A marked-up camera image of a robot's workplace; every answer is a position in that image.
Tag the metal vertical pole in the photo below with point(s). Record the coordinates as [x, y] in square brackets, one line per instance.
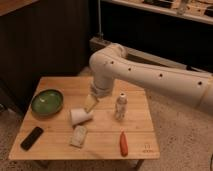
[100, 33]

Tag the dark wooden cabinet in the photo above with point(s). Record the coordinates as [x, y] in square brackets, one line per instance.
[46, 38]

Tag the orange carrot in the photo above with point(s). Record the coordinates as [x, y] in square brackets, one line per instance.
[123, 144]

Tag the small clear plastic bottle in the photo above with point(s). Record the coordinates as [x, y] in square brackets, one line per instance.
[120, 106]

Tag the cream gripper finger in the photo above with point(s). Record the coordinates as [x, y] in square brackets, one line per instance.
[90, 102]

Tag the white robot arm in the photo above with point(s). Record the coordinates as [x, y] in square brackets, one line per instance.
[189, 87]

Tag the wooden folding table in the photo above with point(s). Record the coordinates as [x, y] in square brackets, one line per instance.
[104, 130]

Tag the white paper cup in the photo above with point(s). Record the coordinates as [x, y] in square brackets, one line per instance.
[79, 115]

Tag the black remote control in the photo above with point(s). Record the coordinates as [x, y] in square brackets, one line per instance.
[32, 137]

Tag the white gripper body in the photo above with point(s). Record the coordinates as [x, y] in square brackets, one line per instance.
[101, 90]

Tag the green ceramic bowl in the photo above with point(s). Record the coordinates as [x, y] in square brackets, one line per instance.
[47, 102]

